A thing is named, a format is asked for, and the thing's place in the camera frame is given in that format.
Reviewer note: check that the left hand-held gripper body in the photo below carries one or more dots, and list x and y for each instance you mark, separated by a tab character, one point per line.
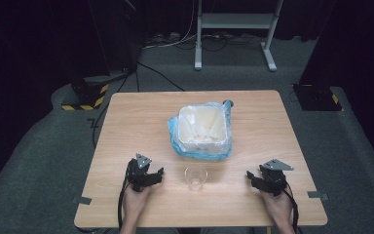
138	169

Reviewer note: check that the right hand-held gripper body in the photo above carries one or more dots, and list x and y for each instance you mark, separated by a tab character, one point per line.
274	177

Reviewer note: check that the clear plastic cup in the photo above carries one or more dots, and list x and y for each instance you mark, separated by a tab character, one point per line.
195	178

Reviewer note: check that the white square trash bin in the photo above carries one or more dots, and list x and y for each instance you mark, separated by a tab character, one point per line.
203	125

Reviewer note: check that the person's right hand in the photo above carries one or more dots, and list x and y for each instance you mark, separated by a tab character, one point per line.
278	208

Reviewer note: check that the grey tape strip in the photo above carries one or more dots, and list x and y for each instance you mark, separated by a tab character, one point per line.
82	200
317	195

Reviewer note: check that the dark round table grommet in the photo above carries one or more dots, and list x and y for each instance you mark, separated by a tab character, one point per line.
228	103

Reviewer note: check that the black base with yellow stripes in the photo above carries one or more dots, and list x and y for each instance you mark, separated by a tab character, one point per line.
87	96

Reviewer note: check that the black stand base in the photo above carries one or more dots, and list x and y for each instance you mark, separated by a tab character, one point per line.
316	97

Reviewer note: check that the power strip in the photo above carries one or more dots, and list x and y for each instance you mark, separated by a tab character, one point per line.
164	37

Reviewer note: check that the white metal stand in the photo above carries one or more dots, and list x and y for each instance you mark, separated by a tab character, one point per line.
235	21

